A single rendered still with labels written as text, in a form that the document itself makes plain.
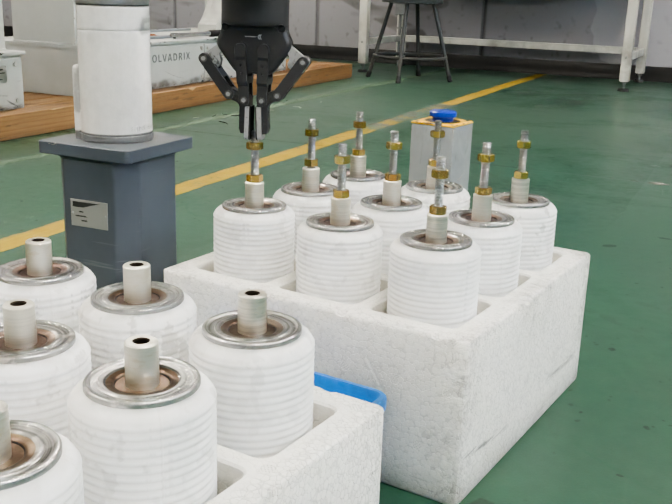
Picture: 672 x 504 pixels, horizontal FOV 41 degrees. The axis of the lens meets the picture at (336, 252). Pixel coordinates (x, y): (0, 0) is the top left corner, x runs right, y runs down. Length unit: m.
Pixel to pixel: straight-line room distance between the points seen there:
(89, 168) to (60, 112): 2.04
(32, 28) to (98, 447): 3.11
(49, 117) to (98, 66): 2.01
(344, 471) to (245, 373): 0.12
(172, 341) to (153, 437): 0.18
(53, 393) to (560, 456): 0.62
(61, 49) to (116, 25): 2.35
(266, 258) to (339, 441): 0.40
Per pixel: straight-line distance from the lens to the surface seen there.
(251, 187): 1.06
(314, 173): 1.15
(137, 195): 1.20
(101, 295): 0.77
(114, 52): 1.19
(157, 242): 1.24
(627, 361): 1.38
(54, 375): 0.66
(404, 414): 0.94
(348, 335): 0.95
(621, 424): 1.18
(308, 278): 0.99
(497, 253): 1.03
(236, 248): 1.04
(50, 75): 3.59
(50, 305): 0.81
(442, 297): 0.92
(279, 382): 0.67
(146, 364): 0.60
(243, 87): 1.04
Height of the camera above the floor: 0.50
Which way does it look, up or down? 16 degrees down
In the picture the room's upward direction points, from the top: 2 degrees clockwise
